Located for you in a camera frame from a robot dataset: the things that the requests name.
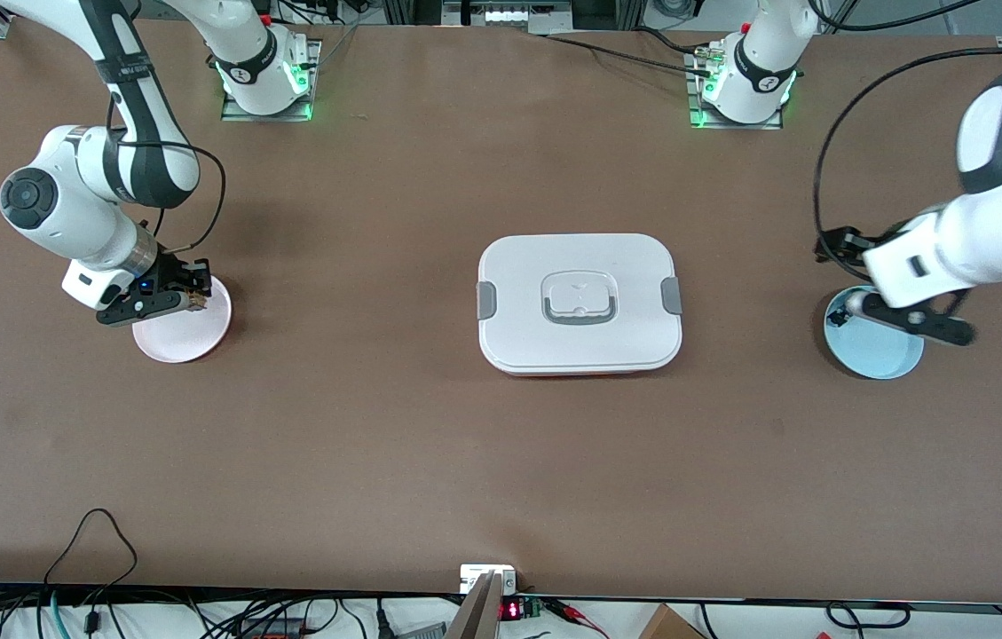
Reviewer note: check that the red clip lead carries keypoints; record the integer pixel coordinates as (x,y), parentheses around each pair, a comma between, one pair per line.
(576,612)

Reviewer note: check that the pink round plate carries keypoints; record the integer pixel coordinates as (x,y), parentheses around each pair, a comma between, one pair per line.
(177,342)

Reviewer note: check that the grey metal box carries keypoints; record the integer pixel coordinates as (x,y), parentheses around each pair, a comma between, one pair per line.
(505,13)

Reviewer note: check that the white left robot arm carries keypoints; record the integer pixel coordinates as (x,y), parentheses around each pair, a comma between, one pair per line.
(998,231)

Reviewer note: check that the circuit board red display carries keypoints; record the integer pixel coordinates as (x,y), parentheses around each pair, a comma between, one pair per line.
(514,610)

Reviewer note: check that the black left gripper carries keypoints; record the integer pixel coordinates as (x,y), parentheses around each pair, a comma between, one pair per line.
(856,242)

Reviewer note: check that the brown cardboard box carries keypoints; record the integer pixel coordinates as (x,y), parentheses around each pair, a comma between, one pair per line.
(667,626)

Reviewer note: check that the white lidded lunch box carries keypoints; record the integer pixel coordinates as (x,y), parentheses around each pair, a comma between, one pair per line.
(580,346)

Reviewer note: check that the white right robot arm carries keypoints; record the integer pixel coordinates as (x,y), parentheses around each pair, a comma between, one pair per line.
(74,195)

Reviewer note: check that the black orange battery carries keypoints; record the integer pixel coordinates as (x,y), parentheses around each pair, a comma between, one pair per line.
(196,293)

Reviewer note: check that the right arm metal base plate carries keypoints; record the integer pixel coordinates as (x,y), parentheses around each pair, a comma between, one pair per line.
(312,62)

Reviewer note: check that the black green battery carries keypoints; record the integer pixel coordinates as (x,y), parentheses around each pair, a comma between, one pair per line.
(838,317)

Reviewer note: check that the aluminium profile bar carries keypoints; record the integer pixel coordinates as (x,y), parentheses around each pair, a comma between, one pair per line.
(476,612)

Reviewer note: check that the small white device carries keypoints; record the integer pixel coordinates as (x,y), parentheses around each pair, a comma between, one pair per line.
(478,575)

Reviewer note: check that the light blue round plate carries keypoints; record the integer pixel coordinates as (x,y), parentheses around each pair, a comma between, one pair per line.
(873,355)

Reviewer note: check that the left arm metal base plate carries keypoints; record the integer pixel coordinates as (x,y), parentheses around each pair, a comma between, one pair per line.
(698,111)

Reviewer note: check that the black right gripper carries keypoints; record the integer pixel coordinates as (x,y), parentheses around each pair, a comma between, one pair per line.
(169,272)

